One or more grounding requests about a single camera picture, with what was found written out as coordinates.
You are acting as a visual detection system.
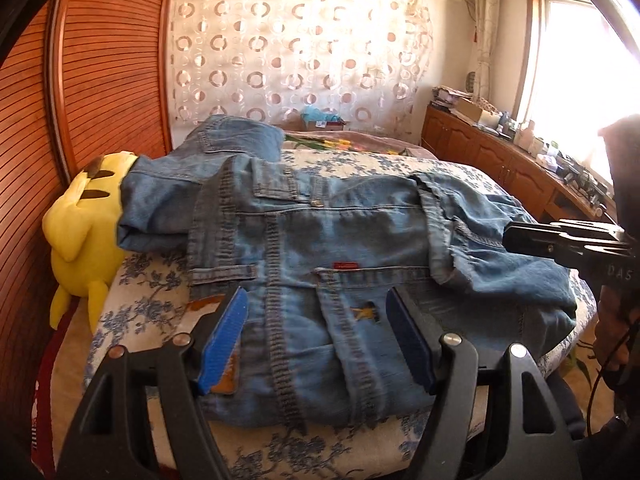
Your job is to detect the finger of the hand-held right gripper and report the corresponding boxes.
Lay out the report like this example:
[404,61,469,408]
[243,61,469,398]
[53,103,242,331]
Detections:
[515,240,628,267]
[502,220,623,244]

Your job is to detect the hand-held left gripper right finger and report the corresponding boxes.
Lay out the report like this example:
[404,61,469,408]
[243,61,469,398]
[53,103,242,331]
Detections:
[386,286,583,480]

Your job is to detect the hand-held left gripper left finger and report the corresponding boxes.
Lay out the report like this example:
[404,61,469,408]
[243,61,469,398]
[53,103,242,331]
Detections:
[55,287,249,480]

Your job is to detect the light blue denim pants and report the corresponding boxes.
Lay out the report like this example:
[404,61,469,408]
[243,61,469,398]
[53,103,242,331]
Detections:
[186,155,578,423]

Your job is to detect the folded medium blue denim pants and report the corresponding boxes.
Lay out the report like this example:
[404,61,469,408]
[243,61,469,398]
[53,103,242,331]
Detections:
[116,114,283,253]

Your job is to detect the person's right hand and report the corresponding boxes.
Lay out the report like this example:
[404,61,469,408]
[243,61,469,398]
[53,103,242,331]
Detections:
[595,287,640,386]

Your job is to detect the row of small bottles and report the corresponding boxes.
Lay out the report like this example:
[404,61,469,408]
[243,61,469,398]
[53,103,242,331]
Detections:
[495,110,616,206]

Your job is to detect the blue floral white bedsheet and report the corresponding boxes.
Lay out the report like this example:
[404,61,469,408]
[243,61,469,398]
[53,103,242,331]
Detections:
[82,147,598,480]

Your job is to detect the leaf patterned floor rug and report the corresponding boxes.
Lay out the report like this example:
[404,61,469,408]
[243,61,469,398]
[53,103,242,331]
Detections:
[540,340,601,411]

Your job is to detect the long wooden cabinet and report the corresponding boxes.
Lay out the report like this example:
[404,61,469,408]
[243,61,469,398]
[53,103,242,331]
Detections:
[420,102,626,231]

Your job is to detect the flat cardboard box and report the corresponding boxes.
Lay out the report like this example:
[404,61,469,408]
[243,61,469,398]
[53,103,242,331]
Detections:
[452,97,493,123]

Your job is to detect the beige bed mattress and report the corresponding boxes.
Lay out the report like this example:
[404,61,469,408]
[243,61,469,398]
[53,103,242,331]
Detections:
[47,300,121,361]

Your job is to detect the stack of papers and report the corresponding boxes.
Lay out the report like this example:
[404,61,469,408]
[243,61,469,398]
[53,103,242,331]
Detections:
[432,85,473,108]

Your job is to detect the yellow plush toy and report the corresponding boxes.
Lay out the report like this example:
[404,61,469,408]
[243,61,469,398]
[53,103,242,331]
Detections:
[42,151,138,333]

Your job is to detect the red printed cloth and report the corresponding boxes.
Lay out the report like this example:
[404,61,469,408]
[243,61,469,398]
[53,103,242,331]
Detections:
[30,345,56,476]

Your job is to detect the colourful floral blanket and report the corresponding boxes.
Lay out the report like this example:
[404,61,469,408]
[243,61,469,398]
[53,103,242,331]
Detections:
[282,129,441,161]

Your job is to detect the person's black clothing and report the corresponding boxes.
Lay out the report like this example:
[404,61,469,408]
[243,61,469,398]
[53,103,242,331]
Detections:
[547,375,640,480]

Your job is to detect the beige window curtain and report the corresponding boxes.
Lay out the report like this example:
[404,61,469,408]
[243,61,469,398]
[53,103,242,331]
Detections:
[472,0,501,98]

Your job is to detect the small cardboard box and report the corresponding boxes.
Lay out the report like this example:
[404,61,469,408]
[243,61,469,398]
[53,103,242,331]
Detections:
[300,115,351,132]

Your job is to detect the circle patterned sheer curtain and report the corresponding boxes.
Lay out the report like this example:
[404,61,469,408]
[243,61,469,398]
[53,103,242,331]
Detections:
[167,0,436,146]

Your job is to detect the black cable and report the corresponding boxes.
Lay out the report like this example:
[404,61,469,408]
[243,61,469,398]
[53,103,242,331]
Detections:
[586,327,632,436]

